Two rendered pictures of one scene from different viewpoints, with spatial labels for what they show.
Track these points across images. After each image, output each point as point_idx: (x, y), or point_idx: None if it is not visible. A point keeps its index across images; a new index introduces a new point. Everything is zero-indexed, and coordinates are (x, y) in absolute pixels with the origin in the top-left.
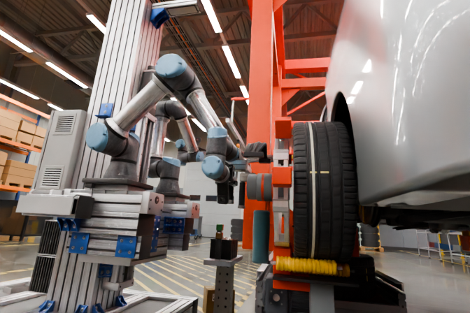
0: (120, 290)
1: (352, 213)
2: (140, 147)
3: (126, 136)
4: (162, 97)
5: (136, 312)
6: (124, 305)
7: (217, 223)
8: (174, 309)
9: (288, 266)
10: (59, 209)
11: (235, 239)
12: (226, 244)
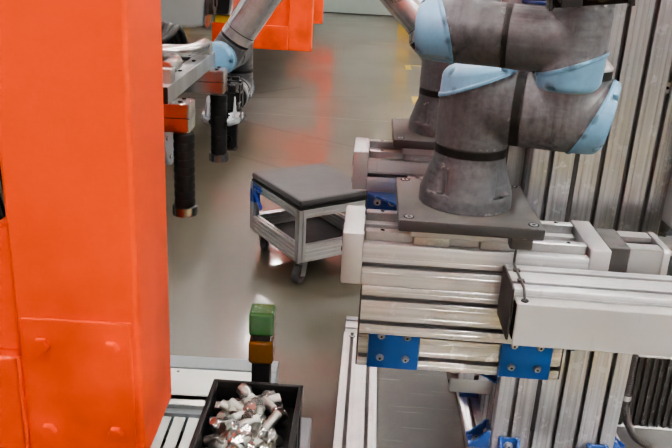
0: (492, 420)
1: None
2: None
3: (409, 43)
4: None
5: (428, 442)
6: (466, 437)
7: (270, 304)
8: (347, 447)
9: None
10: None
11: (198, 421)
12: (232, 396)
